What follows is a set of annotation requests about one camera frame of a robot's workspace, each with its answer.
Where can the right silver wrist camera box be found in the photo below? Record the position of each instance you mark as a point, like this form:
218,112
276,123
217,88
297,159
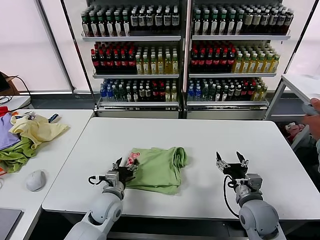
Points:
254,182

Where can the dark bottle white label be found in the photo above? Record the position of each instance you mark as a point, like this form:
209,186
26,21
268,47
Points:
149,21
142,21
159,20
135,21
167,20
175,20

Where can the cardboard box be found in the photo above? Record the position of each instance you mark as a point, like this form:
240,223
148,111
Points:
12,85

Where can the black beverage shelf unit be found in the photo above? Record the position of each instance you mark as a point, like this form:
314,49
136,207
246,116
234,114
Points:
240,38
137,38

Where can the gray handheld controller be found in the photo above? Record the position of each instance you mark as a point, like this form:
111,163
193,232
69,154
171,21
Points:
307,110

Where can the silver window sill rail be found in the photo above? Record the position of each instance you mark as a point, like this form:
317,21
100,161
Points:
50,92

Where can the gray window frame bar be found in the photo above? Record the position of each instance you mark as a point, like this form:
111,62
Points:
56,47

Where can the blue water bottle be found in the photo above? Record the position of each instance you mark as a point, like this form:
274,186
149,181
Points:
191,93
198,93
102,94
109,94

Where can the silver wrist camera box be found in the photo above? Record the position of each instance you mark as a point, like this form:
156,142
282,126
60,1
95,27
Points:
111,178
254,182

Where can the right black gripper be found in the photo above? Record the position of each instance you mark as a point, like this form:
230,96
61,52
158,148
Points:
236,170

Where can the crumpled olive green garment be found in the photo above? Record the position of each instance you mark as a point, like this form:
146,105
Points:
15,156

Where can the pink plush toy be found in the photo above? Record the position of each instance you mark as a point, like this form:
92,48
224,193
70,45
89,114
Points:
295,130

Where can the gray cloth pile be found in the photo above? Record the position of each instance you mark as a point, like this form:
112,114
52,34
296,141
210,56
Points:
310,143

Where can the red garment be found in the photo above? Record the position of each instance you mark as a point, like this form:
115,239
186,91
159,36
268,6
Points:
3,111

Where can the white computer mouse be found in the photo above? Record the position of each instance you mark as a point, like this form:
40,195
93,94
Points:
36,180

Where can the small red-label cola bottle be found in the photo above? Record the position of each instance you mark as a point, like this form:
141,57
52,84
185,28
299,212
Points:
251,93
155,94
244,93
162,94

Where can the green-capped white-label bottle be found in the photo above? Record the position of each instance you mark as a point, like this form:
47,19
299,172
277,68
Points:
118,26
239,25
205,25
101,26
126,26
197,25
110,26
214,25
86,26
93,26
231,25
223,25

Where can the person's hand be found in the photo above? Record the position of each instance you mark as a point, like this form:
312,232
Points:
315,125

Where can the white printed cloth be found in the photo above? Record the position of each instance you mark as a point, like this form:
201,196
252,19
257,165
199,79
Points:
30,116

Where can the dark bottle gray label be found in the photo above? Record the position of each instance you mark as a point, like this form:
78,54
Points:
289,21
281,21
256,21
273,21
248,21
264,21

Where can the small yellow drink bottle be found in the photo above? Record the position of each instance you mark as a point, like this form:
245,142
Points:
257,93
263,93
174,94
168,94

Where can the pale yellow shirt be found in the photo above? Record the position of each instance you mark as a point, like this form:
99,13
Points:
42,131

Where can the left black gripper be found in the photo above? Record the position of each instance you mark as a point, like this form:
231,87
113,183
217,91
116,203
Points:
126,175

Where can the light green t-shirt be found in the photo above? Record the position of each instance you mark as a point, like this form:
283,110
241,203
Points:
155,170

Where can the white-capped dark bottle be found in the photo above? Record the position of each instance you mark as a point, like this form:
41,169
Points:
237,93
142,94
135,94
231,93
129,94
148,94
224,93
218,93

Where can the purple garment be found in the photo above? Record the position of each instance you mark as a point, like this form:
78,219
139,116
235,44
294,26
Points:
7,136

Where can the red-capped cola bottle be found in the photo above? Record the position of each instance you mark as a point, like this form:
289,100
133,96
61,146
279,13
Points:
124,62
132,62
209,61
117,62
217,61
102,62
110,62
202,61
95,62
194,61
231,61
224,61

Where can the clear green-tinted bottle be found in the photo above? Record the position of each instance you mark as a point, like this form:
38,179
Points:
205,93
212,93
116,94
122,94

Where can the white side table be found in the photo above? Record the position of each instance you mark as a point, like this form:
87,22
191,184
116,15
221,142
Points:
275,100

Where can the orange object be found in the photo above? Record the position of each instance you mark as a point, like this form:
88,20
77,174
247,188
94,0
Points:
1,172

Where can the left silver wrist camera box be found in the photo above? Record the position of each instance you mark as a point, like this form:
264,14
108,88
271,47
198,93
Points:
111,178

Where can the gray laptop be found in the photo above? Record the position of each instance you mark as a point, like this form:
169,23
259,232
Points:
8,222

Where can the blue white striped item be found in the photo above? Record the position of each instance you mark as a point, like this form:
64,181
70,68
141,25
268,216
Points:
54,118

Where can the black slanted pole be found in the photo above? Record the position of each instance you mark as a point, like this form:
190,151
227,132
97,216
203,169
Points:
79,58

